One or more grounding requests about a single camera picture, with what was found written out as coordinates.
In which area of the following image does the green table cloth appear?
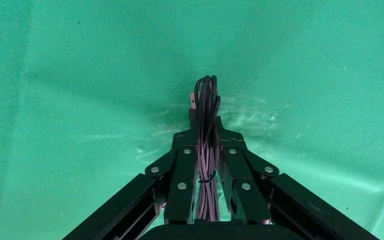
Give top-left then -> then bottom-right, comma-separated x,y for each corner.
0,0 -> 384,240

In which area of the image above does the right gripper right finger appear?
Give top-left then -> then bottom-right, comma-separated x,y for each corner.
215,115 -> 380,240

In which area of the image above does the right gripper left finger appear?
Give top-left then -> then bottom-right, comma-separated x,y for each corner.
62,108 -> 200,240

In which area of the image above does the black USB cable bundle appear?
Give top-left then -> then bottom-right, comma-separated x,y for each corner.
189,75 -> 222,222

